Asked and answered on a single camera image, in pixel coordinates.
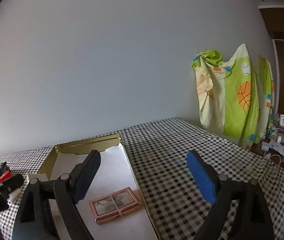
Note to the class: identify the gold metal tin box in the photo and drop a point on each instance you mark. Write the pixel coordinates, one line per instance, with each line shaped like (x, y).
(63, 158)

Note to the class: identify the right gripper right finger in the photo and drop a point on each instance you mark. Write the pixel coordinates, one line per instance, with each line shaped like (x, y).
(252, 219)

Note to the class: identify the white paper tin liner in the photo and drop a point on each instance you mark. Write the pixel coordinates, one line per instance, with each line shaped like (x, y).
(113, 175)

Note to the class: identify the white charger with cable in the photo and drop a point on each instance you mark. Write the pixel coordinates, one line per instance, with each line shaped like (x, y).
(273, 149)

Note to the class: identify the green patterned hanging cloth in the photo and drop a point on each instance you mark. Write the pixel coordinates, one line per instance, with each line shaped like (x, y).
(236, 98)

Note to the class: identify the white mug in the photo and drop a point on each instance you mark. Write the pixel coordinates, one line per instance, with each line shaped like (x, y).
(281, 120)

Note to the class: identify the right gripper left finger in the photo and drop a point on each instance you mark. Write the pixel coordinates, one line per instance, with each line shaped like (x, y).
(34, 219)

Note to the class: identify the white box with red stamp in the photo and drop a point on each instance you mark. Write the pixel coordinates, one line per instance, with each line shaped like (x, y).
(15, 195)

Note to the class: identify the checkered tablecloth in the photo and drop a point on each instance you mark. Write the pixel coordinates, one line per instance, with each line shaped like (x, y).
(157, 153)

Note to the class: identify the red toy brick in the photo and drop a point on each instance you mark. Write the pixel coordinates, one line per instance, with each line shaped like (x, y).
(5, 176)

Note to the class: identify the pink card deck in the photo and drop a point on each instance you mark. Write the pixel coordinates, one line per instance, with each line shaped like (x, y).
(114, 206)

